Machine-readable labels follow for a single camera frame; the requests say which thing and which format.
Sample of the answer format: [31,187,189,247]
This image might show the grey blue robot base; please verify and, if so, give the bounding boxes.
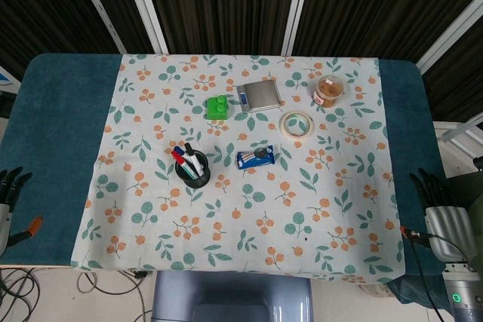
[150,269,315,322]

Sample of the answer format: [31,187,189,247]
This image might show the floral print tablecloth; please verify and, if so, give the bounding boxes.
[70,53,408,284]

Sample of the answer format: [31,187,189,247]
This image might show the orange tipped black clamp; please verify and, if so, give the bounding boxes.
[8,215,44,248]
[398,225,432,243]

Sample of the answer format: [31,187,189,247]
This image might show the green toy building block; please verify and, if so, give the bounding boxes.
[206,94,231,121]

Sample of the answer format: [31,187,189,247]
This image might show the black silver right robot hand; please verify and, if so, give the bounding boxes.
[409,167,471,263]

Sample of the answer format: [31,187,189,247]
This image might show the black-capped whiteboard marker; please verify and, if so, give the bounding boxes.
[183,142,205,176]

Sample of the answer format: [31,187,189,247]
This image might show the silver digital pocket scale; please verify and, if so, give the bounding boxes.
[236,81,284,114]

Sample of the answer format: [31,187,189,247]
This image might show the black mesh pen holder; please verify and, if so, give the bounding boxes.
[174,150,211,189]

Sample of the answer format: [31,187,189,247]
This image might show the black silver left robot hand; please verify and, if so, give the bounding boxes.
[0,166,34,258]

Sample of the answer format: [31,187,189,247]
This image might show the blue cookie packet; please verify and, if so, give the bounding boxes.
[235,144,281,170]

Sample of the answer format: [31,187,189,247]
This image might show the blue-capped whiteboard marker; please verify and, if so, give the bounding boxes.
[174,145,199,178]

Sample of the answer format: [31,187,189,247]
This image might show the clear jar of rubber bands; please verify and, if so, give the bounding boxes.
[312,75,346,109]

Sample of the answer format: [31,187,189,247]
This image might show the red cap marker pen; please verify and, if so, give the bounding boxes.
[171,150,197,179]

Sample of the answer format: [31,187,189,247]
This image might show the beige masking tape roll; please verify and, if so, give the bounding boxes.
[278,110,315,140]

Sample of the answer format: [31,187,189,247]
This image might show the white partition frame post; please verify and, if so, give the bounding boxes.
[119,0,170,55]
[280,0,315,56]
[416,14,483,75]
[69,0,128,55]

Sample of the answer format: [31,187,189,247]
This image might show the white metal rack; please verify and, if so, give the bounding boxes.
[432,121,483,161]

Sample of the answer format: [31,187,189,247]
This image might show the black floor cable bundle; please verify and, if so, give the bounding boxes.
[0,267,42,322]

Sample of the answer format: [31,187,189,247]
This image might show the teal table cover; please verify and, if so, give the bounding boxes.
[0,53,452,305]

